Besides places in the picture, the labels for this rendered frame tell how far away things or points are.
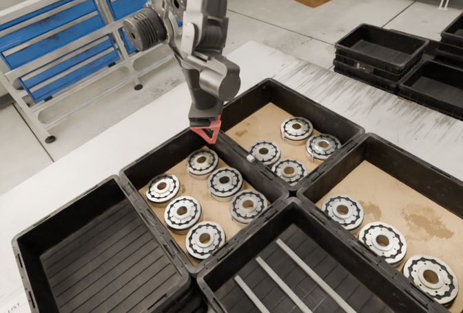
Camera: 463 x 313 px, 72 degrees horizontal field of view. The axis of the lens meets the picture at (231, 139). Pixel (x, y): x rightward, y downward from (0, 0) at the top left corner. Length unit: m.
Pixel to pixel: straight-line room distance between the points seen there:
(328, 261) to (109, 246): 0.57
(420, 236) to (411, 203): 0.09
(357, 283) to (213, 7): 0.66
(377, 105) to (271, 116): 0.47
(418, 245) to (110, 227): 0.80
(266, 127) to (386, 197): 0.43
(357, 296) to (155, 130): 0.97
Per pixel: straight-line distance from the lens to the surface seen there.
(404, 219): 0.93
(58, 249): 1.05
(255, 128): 1.11
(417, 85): 2.11
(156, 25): 1.72
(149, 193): 0.98
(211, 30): 0.63
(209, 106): 0.69
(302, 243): 0.86
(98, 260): 0.97
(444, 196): 0.95
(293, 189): 0.82
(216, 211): 0.92
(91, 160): 1.42
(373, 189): 0.96
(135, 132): 1.44
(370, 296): 0.83
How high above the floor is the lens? 1.60
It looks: 45 degrees down
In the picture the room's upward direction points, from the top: 12 degrees counter-clockwise
